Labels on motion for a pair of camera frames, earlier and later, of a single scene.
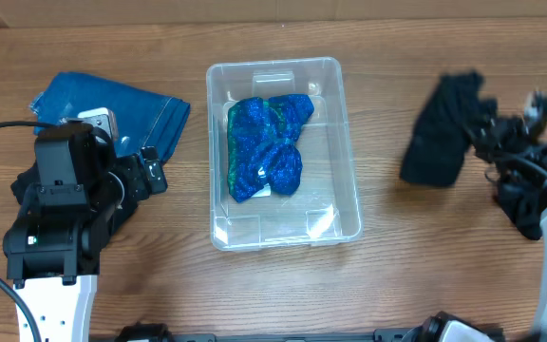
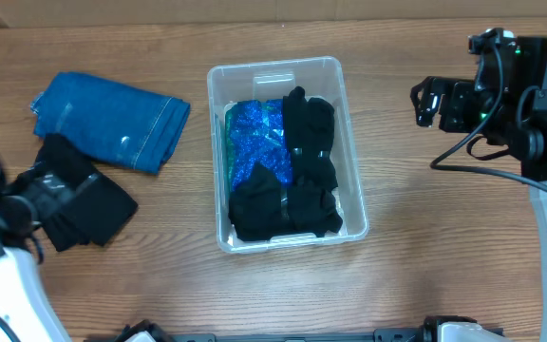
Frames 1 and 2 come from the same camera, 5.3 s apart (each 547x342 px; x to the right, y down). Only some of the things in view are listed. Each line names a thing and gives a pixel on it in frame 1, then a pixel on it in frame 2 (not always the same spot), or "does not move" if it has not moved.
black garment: (452, 114) -> (261, 207)
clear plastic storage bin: (324, 206) does not move
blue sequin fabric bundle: (260, 152) does not move
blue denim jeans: (141, 119) does not move
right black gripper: (484, 127) -> (438, 103)
